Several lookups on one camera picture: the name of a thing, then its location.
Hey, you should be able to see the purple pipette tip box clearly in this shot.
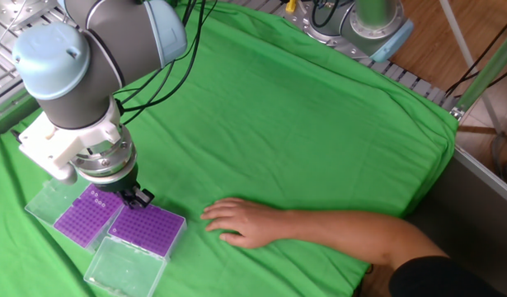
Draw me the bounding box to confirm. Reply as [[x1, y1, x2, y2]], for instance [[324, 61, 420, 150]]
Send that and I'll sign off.
[[82, 204, 188, 297], [24, 177, 127, 253]]

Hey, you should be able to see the black shirt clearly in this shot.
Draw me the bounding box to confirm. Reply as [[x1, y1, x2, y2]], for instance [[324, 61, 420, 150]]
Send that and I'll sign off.
[[387, 255, 507, 297]]

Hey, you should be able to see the bare human hand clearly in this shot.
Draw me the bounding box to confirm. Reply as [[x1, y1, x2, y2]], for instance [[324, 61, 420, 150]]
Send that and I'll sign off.
[[200, 196, 289, 250]]

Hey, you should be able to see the white wrist mounting bracket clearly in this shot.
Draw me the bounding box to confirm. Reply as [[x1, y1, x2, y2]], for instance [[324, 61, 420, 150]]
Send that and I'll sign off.
[[17, 97, 134, 186]]

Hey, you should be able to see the green table cloth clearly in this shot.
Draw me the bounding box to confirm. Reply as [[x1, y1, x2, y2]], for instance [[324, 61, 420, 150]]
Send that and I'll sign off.
[[0, 2, 460, 297]]

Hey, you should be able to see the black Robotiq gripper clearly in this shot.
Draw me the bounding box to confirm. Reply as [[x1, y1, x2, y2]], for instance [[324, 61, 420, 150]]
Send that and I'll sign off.
[[89, 162, 156, 210]]

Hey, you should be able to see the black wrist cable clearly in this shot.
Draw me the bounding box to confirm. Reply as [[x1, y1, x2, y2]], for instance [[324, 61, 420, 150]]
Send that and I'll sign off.
[[112, 0, 208, 127]]

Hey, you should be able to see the bare human forearm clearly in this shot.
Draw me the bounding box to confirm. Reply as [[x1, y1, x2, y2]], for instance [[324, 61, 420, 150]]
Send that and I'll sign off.
[[279, 210, 448, 270]]

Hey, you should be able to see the green frame post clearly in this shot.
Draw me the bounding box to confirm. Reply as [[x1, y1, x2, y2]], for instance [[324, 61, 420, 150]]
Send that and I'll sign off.
[[449, 24, 507, 120]]

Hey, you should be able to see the aluminium mounting plate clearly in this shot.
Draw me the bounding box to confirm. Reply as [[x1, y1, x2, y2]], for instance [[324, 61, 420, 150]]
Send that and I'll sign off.
[[0, 0, 64, 32]]

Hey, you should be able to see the white slanted pole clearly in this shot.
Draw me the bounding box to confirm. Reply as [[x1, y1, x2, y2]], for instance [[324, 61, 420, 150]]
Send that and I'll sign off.
[[438, 0, 504, 133]]

